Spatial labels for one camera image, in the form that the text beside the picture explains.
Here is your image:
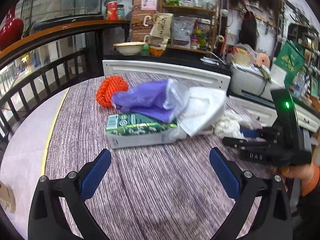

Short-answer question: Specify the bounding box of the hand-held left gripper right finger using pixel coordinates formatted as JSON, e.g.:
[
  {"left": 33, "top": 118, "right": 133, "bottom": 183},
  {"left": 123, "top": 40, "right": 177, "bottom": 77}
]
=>
[{"left": 209, "top": 147, "right": 293, "bottom": 240}]

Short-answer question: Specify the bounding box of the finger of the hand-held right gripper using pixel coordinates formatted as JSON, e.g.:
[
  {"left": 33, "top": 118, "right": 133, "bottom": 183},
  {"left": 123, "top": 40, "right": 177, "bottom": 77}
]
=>
[
  {"left": 222, "top": 136, "right": 272, "bottom": 151},
  {"left": 239, "top": 127, "right": 278, "bottom": 141}
]

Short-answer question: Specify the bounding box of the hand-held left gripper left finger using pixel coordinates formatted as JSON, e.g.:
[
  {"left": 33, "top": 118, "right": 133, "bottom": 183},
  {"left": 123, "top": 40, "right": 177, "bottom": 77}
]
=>
[{"left": 27, "top": 149, "right": 112, "bottom": 240}]

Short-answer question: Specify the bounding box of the white tissue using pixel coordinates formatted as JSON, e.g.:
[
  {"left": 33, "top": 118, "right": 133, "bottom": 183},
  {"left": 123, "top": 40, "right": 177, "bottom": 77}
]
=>
[{"left": 213, "top": 110, "right": 253, "bottom": 140}]

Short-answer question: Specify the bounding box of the white plastic bag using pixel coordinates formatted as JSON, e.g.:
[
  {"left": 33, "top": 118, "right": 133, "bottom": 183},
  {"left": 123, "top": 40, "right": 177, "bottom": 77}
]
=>
[{"left": 178, "top": 87, "right": 227, "bottom": 137}]

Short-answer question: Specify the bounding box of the green and white carton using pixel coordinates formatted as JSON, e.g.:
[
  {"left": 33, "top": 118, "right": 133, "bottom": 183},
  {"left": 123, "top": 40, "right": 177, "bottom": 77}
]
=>
[{"left": 105, "top": 113, "right": 180, "bottom": 150}]

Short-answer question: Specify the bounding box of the clear plastic bag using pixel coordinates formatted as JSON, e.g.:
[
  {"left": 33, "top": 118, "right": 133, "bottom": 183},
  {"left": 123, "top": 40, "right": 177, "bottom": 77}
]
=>
[{"left": 163, "top": 78, "right": 191, "bottom": 111}]

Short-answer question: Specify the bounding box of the orange foam fruit net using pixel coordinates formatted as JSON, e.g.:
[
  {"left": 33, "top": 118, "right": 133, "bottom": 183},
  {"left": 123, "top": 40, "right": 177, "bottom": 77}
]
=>
[{"left": 95, "top": 76, "right": 129, "bottom": 108}]

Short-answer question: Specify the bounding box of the purple plastic bag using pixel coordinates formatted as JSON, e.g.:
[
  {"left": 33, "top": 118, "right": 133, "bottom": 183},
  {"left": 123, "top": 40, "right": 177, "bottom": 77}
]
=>
[{"left": 111, "top": 78, "right": 181, "bottom": 123}]

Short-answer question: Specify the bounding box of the person's right hand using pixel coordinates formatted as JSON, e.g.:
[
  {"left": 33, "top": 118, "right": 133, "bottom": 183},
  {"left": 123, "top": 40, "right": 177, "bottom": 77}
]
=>
[{"left": 279, "top": 165, "right": 305, "bottom": 189}]

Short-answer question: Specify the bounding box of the white printer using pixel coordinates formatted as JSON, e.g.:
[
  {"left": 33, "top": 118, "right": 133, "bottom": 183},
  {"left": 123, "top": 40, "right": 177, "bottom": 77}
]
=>
[{"left": 229, "top": 62, "right": 276, "bottom": 98}]

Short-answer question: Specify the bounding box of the purple striped tablecloth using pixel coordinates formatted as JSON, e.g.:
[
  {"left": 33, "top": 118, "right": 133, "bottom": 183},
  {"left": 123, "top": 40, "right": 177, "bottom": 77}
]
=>
[{"left": 41, "top": 71, "right": 276, "bottom": 240}]

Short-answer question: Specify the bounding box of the pink round ornament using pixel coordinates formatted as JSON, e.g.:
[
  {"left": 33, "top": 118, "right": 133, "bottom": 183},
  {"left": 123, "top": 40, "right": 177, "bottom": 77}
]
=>
[{"left": 256, "top": 53, "right": 271, "bottom": 68}]

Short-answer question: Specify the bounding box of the green tote bag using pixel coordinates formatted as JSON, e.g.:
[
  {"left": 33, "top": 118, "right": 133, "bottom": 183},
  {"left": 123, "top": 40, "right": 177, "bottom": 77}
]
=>
[{"left": 272, "top": 39, "right": 307, "bottom": 88}]

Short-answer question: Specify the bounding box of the plastic bag of goods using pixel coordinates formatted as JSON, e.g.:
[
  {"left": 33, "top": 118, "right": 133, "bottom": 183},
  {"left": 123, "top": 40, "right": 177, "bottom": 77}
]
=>
[{"left": 231, "top": 44, "right": 257, "bottom": 66}]

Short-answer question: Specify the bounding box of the pale lilac table cover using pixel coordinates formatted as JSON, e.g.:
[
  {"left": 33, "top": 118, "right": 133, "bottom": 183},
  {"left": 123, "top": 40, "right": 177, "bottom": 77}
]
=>
[{"left": 0, "top": 87, "right": 71, "bottom": 237}]

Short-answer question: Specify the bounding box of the hanging black wig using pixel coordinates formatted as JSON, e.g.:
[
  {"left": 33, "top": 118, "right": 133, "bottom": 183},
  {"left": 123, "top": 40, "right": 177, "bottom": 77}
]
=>
[{"left": 238, "top": 17, "right": 258, "bottom": 51}]

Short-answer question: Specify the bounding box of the colourful toy figure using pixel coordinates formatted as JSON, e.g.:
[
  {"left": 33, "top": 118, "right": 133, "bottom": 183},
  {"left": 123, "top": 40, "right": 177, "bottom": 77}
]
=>
[{"left": 191, "top": 22, "right": 210, "bottom": 50}]

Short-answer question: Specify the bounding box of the black railing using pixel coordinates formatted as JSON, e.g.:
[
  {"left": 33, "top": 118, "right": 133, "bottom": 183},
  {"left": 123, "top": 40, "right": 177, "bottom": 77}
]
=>
[{"left": 0, "top": 28, "right": 105, "bottom": 144}]

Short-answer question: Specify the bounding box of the cream bowl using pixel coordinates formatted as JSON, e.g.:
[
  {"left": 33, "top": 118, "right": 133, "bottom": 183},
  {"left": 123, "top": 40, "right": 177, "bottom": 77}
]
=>
[{"left": 113, "top": 41, "right": 146, "bottom": 56}]

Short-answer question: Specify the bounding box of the beige paper snack bag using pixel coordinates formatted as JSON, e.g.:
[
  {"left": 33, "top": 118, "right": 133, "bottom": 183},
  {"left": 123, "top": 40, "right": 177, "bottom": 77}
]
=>
[{"left": 149, "top": 13, "right": 174, "bottom": 50}]

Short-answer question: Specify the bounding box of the wooden shelf rack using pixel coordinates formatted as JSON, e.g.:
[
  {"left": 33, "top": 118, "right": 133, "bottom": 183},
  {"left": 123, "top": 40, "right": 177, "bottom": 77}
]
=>
[{"left": 162, "top": 3, "right": 218, "bottom": 55}]

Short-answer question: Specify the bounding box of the wooden bar counter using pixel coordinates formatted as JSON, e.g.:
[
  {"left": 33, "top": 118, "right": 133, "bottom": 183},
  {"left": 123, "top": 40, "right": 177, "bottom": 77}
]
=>
[{"left": 0, "top": 19, "right": 131, "bottom": 61}]

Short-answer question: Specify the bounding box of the stack of brown boxes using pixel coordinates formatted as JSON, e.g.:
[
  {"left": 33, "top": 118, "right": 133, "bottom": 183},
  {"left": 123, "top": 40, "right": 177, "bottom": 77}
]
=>
[{"left": 131, "top": 0, "right": 156, "bottom": 43}]

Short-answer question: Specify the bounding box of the red tin can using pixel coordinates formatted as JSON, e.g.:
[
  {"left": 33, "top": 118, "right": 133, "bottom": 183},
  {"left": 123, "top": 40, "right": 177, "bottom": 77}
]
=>
[{"left": 106, "top": 1, "right": 119, "bottom": 21}]

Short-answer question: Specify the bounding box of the pink product box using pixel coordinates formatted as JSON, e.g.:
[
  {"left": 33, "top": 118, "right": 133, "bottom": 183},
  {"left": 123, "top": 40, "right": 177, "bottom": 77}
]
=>
[{"left": 141, "top": 0, "right": 158, "bottom": 11}]

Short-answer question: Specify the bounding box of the red ceramic vase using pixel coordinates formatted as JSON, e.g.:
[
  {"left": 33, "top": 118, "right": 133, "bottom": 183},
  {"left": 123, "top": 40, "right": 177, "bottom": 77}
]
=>
[{"left": 0, "top": 7, "right": 25, "bottom": 52}]

